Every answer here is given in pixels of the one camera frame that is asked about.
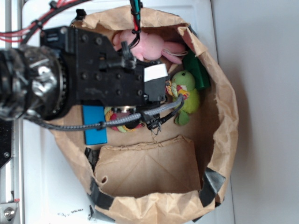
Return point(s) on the black mounting bracket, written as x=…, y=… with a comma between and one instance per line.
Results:
x=6, y=140

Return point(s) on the blue rectangular block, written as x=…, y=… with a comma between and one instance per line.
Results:
x=94, y=114

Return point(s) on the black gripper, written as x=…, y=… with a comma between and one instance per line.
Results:
x=97, y=74

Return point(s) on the green plush duck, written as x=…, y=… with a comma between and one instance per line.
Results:
x=183, y=83

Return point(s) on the dark green block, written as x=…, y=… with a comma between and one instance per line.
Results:
x=192, y=64

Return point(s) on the aluminium frame rail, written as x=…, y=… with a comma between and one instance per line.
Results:
x=12, y=210

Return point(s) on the brown paper bag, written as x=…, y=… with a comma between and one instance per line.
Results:
x=173, y=177

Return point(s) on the pink plush bunny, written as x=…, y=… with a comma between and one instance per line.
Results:
x=150, y=47

